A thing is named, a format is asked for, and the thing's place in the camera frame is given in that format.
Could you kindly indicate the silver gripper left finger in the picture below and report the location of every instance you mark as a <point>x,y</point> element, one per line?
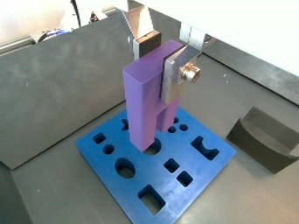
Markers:
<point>144,37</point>

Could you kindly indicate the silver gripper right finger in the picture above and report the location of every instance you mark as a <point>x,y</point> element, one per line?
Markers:
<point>179,67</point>

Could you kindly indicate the purple double-square peg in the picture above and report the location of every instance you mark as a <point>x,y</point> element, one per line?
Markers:
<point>148,113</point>

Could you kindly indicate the dark grey foam block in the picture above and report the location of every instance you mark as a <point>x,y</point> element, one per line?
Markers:
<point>264,139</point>

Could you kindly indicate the blue shape-sorting board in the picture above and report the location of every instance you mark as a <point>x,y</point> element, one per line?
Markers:
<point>155,183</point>

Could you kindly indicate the aluminium rail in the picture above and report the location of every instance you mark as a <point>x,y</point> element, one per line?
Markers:
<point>16,44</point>

